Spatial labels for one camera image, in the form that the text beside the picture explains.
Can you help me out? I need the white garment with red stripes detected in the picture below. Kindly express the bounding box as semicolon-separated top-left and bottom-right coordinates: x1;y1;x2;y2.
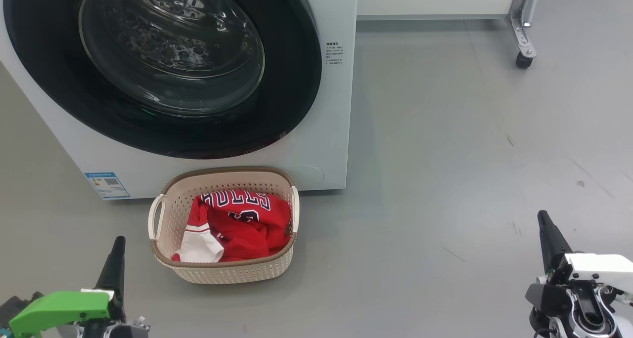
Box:
177;214;226;263

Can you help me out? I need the white front-load washing machine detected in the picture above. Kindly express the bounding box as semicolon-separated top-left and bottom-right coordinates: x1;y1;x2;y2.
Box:
0;0;359;200

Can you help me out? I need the metal leg with caster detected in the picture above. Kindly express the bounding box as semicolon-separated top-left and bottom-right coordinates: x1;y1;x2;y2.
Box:
505;0;543;70

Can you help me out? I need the dark round glass washer door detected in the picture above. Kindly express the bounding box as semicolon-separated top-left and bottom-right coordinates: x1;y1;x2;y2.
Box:
2;0;323;160

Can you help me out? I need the blue energy label sticker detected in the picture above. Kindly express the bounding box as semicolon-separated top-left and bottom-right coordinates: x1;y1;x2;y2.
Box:
84;172;131;200

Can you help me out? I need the cream perforated laundry basket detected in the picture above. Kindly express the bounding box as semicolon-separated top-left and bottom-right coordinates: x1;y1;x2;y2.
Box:
147;167;300;285

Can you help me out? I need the black printed text label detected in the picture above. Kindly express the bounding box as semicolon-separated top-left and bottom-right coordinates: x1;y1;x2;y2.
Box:
325;42;344;66

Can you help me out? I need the red Bulls jersey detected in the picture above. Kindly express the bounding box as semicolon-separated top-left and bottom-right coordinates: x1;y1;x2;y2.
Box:
171;190;292;263

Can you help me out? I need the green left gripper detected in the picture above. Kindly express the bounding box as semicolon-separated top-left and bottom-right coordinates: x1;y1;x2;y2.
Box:
9;236;149;338

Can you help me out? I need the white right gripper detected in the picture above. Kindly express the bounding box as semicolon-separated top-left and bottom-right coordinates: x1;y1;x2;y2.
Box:
537;210;633;309

